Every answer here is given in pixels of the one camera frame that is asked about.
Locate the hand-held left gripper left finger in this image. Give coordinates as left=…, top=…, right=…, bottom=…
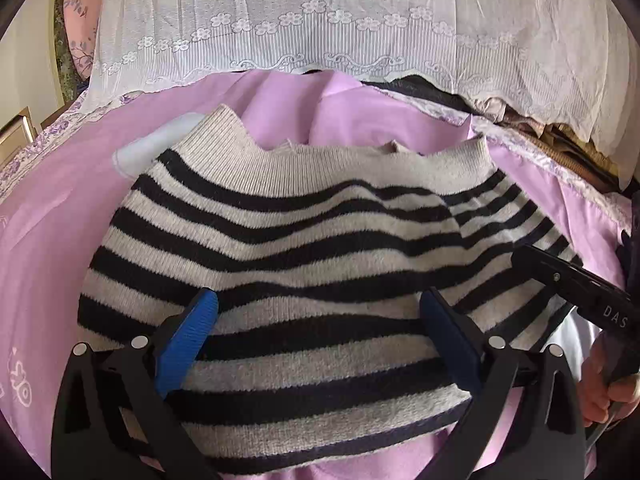
left=51, top=287, right=221, bottom=480

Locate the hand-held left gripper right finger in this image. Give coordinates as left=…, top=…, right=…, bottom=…
left=420, top=287, right=588, bottom=480

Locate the black and grey striped sweater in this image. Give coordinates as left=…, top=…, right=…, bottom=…
left=76, top=104, right=586, bottom=461

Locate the person's right hand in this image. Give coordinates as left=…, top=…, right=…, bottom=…
left=580, top=331, right=640, bottom=427

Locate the pink printed bed sheet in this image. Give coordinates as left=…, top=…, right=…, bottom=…
left=0, top=69, right=636, bottom=480

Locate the green patterned panel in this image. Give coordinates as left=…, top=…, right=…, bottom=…
left=52, top=0, right=82, bottom=106

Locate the white lace cloth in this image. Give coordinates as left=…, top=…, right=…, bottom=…
left=87, top=0, right=640, bottom=191

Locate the pale wooden bed frame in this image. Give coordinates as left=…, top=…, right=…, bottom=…
left=0, top=102, right=68, bottom=166

